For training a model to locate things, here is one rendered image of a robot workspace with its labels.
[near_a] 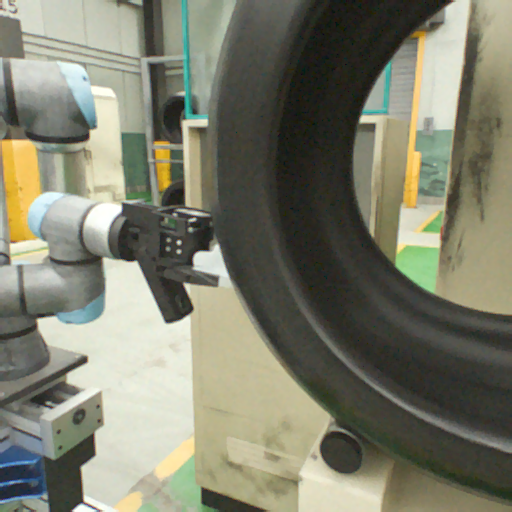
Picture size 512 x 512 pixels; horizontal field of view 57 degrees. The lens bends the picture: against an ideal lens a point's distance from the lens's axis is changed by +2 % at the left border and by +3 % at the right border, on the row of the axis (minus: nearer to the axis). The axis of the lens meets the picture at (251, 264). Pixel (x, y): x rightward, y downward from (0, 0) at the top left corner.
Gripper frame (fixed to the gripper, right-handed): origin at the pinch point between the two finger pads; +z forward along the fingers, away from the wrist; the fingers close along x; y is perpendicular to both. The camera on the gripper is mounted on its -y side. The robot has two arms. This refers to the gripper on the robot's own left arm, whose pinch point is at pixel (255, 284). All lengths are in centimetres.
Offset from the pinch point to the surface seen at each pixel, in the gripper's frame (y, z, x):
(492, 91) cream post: 26.2, 20.5, 28.3
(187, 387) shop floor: -115, -84, 129
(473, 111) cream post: 23.4, 18.8, 28.3
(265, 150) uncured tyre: 17.2, 4.9, -13.0
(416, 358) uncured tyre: -8.9, 19.8, 11.5
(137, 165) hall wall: -130, -715, 885
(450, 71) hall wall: 126, -59, 931
